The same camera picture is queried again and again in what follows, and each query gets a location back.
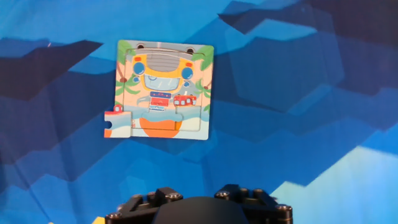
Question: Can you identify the yellow bus puzzle board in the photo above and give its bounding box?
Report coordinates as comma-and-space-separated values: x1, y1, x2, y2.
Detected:
114, 39, 215, 141

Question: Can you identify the blue landscape print tablecloth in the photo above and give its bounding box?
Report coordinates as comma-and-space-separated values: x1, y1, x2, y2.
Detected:
0, 0, 398, 224

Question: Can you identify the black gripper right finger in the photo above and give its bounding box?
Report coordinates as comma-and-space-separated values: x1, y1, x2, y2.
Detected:
214, 184, 294, 224

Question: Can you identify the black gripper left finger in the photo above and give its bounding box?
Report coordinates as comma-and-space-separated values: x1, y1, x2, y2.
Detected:
104, 186, 184, 224

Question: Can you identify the puzzle piece red car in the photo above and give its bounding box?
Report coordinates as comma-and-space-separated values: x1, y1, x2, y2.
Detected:
103, 104, 133, 139

